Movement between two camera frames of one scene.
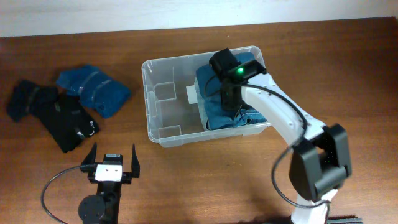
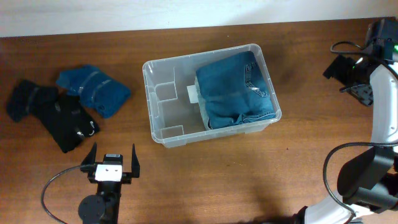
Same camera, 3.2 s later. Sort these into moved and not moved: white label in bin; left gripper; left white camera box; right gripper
Moved: right gripper
Not moved: left white camera box; left gripper; white label in bin
